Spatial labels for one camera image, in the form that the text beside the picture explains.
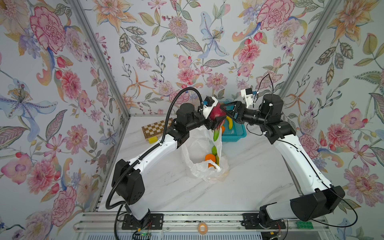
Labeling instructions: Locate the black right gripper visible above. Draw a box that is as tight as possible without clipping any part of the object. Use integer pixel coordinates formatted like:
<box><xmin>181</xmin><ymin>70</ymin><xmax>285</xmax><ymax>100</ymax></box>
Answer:
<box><xmin>220</xmin><ymin>105</ymin><xmax>268</xmax><ymax>131</ymax></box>

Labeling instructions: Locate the translucent white plastic bag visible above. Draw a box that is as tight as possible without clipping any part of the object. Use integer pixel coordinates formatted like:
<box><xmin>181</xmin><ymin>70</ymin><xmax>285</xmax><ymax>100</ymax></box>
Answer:
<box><xmin>181</xmin><ymin>127</ymin><xmax>229</xmax><ymax>184</ymax></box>

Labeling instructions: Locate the red dragon fruit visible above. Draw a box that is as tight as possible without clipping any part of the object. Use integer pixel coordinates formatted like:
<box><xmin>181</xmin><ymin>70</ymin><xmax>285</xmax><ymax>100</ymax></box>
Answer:
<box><xmin>209</xmin><ymin>103</ymin><xmax>227</xmax><ymax>142</ymax></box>

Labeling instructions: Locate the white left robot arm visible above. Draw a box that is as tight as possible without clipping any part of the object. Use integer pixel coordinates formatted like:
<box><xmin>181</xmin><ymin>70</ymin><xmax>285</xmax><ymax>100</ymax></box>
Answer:
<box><xmin>105</xmin><ymin>103</ymin><xmax>212</xmax><ymax>221</ymax></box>

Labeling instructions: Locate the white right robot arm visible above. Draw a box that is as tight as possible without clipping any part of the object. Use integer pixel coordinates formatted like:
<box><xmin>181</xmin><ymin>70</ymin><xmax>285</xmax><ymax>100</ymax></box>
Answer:
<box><xmin>222</xmin><ymin>94</ymin><xmax>345</xmax><ymax>228</ymax></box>

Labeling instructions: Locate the wooden chess board box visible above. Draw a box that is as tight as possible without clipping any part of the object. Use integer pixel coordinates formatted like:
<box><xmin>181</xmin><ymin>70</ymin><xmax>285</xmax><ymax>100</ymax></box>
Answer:
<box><xmin>142</xmin><ymin>120</ymin><xmax>165</xmax><ymax>141</ymax></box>

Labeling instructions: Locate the teal plastic basket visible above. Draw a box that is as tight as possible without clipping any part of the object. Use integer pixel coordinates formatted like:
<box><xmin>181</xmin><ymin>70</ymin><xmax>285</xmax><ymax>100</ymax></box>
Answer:
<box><xmin>222</xmin><ymin>120</ymin><xmax>247</xmax><ymax>142</ymax></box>

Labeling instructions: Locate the yellow banana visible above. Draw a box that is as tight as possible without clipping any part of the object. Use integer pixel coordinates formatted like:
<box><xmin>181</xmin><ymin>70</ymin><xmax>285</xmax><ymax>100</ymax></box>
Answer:
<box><xmin>226</xmin><ymin>116</ymin><xmax>234</xmax><ymax>130</ymax></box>

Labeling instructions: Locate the yellow foam block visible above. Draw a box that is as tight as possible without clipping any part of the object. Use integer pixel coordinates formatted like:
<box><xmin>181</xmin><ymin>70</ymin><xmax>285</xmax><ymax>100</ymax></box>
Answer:
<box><xmin>148</xmin><ymin>136</ymin><xmax>158</xmax><ymax>144</ymax></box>

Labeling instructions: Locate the beige tape roll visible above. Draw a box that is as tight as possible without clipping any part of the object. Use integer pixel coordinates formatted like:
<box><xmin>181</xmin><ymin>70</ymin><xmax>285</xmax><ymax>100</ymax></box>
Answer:
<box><xmin>197</xmin><ymin>222</ymin><xmax>208</xmax><ymax>235</ymax></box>

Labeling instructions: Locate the green toy brick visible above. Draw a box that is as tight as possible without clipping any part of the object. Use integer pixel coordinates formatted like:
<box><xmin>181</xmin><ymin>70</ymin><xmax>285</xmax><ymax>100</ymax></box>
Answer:
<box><xmin>296</xmin><ymin>221</ymin><xmax>314</xmax><ymax>230</ymax></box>

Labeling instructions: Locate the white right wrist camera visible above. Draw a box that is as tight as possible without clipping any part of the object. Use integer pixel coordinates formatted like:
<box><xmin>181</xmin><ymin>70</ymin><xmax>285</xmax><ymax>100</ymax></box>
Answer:
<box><xmin>241</xmin><ymin>88</ymin><xmax>254</xmax><ymax>109</ymax></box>

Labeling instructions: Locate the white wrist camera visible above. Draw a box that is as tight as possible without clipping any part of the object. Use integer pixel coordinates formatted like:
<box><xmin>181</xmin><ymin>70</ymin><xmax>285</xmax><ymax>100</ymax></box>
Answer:
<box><xmin>202</xmin><ymin>96</ymin><xmax>219</xmax><ymax>119</ymax></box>
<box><xmin>241</xmin><ymin>88</ymin><xmax>254</xmax><ymax>109</ymax></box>

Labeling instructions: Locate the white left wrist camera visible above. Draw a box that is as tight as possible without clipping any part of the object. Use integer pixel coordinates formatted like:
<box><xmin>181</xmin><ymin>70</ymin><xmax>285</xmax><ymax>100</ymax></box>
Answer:
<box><xmin>202</xmin><ymin>96</ymin><xmax>219</xmax><ymax>119</ymax></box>

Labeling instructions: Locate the black corrugated cable conduit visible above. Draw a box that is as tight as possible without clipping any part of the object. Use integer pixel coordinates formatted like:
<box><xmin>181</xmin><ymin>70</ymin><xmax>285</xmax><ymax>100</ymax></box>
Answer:
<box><xmin>104</xmin><ymin>86</ymin><xmax>204</xmax><ymax>240</ymax></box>

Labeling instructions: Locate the aluminium corner post right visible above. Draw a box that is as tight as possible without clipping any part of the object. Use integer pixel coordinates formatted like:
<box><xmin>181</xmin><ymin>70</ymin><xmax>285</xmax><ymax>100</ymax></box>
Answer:
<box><xmin>279</xmin><ymin>1</ymin><xmax>342</xmax><ymax>100</ymax></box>

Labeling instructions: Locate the aluminium corner post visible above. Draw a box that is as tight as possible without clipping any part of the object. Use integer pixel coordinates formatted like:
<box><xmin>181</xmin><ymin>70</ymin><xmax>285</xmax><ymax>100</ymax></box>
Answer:
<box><xmin>67</xmin><ymin>0</ymin><xmax>132</xmax><ymax>118</ymax></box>
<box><xmin>279</xmin><ymin>1</ymin><xmax>342</xmax><ymax>100</ymax></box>

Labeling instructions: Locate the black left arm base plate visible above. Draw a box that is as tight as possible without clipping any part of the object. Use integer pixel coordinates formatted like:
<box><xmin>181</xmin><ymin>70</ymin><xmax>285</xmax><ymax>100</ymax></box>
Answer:
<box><xmin>122</xmin><ymin>212</ymin><xmax>164</xmax><ymax>230</ymax></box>

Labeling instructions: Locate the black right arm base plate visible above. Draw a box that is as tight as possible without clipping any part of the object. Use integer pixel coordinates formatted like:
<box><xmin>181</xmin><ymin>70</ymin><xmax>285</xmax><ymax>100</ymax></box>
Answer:
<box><xmin>241</xmin><ymin>205</ymin><xmax>287</xmax><ymax>230</ymax></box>

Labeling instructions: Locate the thin black right cable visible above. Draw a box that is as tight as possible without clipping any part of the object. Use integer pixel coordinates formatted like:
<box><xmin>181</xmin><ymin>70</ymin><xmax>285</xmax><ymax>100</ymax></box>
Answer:
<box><xmin>245</xmin><ymin>72</ymin><xmax>359</xmax><ymax>229</ymax></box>

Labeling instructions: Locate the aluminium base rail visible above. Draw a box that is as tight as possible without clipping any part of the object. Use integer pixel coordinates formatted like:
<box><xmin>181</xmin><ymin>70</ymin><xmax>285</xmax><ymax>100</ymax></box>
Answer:
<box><xmin>74</xmin><ymin>212</ymin><xmax>334</xmax><ymax>240</ymax></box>

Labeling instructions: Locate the aluminium corner post left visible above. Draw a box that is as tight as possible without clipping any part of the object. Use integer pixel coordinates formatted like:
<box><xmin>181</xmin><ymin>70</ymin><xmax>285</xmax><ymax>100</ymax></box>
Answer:
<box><xmin>67</xmin><ymin>0</ymin><xmax>132</xmax><ymax>118</ymax></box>

